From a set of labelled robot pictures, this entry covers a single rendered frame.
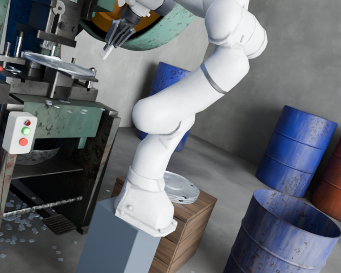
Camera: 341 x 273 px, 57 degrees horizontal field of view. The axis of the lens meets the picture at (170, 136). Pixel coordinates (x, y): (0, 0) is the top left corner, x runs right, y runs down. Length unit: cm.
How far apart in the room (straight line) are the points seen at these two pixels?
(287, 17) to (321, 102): 116
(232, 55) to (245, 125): 359
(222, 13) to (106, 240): 75
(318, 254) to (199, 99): 93
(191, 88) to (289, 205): 113
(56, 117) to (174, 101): 60
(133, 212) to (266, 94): 353
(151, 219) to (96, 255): 24
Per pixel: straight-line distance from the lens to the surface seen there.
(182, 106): 89
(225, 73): 86
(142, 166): 98
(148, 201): 99
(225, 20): 85
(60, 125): 138
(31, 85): 136
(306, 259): 154
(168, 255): 149
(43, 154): 150
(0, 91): 118
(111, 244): 108
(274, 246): 150
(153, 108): 88
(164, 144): 100
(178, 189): 156
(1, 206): 134
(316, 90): 423
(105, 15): 180
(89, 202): 164
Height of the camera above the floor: 96
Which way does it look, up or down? 13 degrees down
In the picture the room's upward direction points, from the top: 19 degrees clockwise
